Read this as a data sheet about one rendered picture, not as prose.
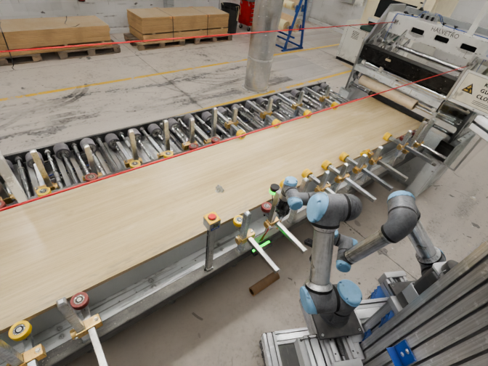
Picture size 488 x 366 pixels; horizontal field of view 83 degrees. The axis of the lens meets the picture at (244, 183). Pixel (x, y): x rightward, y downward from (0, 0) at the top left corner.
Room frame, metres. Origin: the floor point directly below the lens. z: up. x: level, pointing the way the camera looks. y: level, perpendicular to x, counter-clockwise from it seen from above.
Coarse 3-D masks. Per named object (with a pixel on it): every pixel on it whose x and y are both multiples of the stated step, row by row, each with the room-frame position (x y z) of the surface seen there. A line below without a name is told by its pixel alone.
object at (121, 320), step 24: (384, 168) 2.41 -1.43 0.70; (336, 192) 1.90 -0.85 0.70; (264, 240) 1.24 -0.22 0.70; (216, 264) 0.98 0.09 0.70; (168, 288) 0.76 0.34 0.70; (192, 288) 0.82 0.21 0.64; (120, 312) 0.58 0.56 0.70; (144, 312) 0.61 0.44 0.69; (48, 360) 0.31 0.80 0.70; (72, 360) 0.34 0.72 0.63
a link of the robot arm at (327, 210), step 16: (320, 208) 0.77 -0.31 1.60; (336, 208) 0.78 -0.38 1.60; (320, 224) 0.74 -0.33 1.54; (336, 224) 0.75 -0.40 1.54; (320, 240) 0.72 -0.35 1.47; (320, 256) 0.68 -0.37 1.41; (320, 272) 0.64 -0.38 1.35; (304, 288) 0.61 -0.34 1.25; (320, 288) 0.60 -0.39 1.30; (304, 304) 0.57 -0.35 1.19; (320, 304) 0.56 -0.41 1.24; (336, 304) 0.57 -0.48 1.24
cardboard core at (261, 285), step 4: (272, 272) 1.37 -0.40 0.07; (268, 276) 1.32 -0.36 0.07; (272, 276) 1.32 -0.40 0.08; (276, 276) 1.33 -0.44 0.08; (260, 280) 1.27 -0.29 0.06; (264, 280) 1.27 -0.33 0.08; (268, 280) 1.28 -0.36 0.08; (272, 280) 1.29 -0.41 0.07; (256, 284) 1.22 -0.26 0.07; (260, 284) 1.23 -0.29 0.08; (264, 284) 1.24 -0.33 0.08; (268, 284) 1.25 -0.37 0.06; (252, 288) 1.17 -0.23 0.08; (256, 288) 1.18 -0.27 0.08; (260, 288) 1.19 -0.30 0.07; (264, 288) 1.22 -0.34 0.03; (252, 292) 1.18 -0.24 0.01; (256, 292) 1.16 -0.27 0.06
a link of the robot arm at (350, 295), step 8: (344, 280) 0.68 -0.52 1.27; (336, 288) 0.64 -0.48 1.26; (344, 288) 0.64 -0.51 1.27; (352, 288) 0.65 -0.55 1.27; (336, 296) 0.60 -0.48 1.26; (344, 296) 0.60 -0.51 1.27; (352, 296) 0.61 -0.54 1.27; (360, 296) 0.62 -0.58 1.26; (344, 304) 0.58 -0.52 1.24; (352, 304) 0.58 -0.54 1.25; (336, 312) 0.58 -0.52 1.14; (344, 312) 0.58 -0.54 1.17
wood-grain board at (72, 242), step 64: (320, 128) 2.67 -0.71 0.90; (384, 128) 2.91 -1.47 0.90; (64, 192) 1.20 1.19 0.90; (128, 192) 1.30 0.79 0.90; (192, 192) 1.41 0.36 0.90; (256, 192) 1.52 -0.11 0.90; (0, 256) 0.69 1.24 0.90; (64, 256) 0.75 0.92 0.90; (128, 256) 0.82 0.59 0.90; (0, 320) 0.39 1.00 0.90
